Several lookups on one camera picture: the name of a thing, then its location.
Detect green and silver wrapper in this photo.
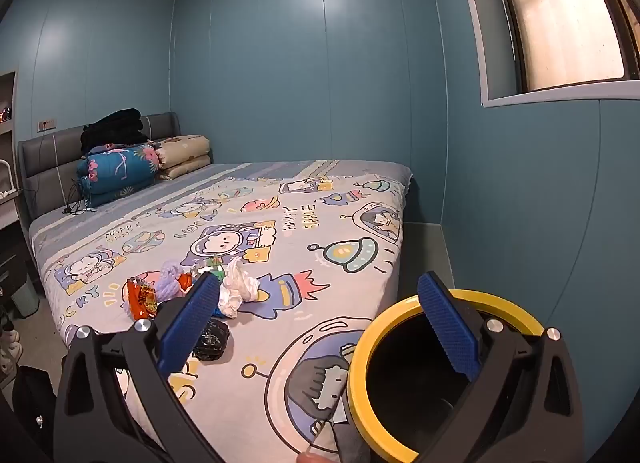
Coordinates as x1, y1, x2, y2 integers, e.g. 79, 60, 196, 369
197, 255, 226, 280

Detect orange snack wrapper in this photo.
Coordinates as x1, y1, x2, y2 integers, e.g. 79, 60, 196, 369
125, 277, 160, 322

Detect black folded clothes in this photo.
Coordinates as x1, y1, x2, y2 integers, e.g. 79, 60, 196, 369
81, 109, 151, 154

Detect blue floral folded quilt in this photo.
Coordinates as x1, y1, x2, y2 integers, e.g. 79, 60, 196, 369
76, 140, 162, 208

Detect window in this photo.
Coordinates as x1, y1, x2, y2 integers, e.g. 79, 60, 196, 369
450, 0, 640, 108

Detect bed with cartoon sheet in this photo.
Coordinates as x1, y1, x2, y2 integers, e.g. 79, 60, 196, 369
27, 159, 413, 463

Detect grey padded headboard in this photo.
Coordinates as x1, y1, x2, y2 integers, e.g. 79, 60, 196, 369
18, 112, 181, 221

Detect grey wall shelf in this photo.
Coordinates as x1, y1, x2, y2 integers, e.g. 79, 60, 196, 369
0, 70, 21, 224

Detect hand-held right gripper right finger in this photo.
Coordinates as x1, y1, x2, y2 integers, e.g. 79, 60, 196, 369
416, 270, 583, 463

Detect beige stacked pillows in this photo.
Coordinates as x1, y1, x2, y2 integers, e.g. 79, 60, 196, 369
155, 135, 213, 181

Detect white plastic bag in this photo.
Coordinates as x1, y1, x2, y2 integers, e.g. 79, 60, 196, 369
217, 257, 262, 319

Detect small pale green bin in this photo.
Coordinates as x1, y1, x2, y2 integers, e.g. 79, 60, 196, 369
7, 273, 40, 319

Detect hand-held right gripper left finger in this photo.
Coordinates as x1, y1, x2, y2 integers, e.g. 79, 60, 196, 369
52, 272, 223, 463

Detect white shoes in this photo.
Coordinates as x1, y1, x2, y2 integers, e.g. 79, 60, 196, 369
0, 328, 23, 374

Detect yellow-rimmed black bin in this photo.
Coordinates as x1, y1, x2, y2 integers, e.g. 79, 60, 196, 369
347, 289, 546, 460

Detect black plastic bag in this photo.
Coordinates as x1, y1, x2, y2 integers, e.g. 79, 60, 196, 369
192, 319, 231, 363

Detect black cable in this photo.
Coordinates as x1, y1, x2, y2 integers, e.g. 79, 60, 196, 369
62, 133, 93, 216

